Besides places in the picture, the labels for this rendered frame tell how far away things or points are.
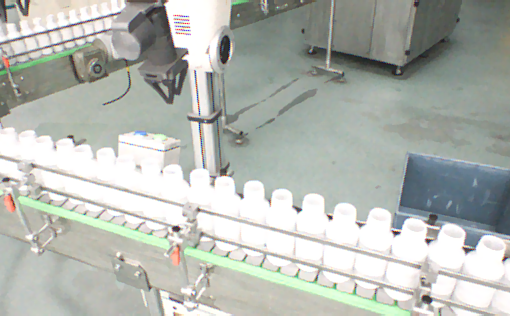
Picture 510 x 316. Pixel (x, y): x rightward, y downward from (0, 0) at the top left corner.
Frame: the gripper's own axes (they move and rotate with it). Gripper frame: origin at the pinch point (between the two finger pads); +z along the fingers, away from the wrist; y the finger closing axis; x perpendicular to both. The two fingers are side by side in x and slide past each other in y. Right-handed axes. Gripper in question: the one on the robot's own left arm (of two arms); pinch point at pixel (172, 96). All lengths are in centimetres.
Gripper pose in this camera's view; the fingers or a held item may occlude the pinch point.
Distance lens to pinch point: 92.8
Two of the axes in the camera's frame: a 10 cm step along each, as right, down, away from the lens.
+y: 3.6, -6.6, 6.5
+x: -9.3, -2.0, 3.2
